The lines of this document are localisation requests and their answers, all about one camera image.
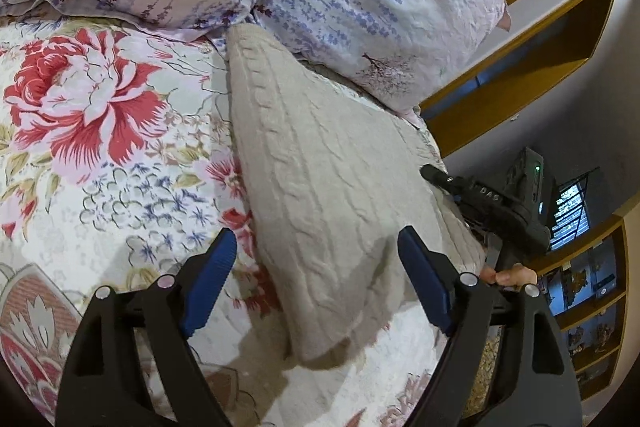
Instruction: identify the barred window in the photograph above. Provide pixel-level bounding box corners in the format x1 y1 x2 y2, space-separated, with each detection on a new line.
549 171 601 253

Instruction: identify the floral bed quilt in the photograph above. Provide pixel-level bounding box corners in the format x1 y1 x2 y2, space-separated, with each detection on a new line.
0 17 496 427

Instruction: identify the person's right hand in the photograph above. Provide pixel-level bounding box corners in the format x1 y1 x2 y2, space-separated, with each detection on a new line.
479 266 539 289

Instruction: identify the beige cable-knit sweater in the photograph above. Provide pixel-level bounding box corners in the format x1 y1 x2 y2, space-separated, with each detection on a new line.
225 24 488 363

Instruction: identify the lavender print pillow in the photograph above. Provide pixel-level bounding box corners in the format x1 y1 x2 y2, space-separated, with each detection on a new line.
252 0 513 118

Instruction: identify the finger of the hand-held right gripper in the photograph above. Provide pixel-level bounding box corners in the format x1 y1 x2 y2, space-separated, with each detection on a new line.
420 163 507 208

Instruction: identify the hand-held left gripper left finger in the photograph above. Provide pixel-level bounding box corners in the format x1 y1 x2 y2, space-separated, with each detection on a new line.
55 227 238 427

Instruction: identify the wooden bookshelf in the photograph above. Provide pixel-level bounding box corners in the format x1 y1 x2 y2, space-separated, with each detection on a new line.
537 214 632 403

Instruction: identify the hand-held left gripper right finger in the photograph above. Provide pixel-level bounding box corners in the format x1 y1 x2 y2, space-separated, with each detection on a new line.
397 225 583 427

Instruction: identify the brown shelf ornament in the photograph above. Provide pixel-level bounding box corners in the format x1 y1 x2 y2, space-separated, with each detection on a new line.
569 268 592 294
592 323 615 350

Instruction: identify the wooden headboard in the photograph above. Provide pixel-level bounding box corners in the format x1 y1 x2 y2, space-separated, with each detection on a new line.
420 0 621 158

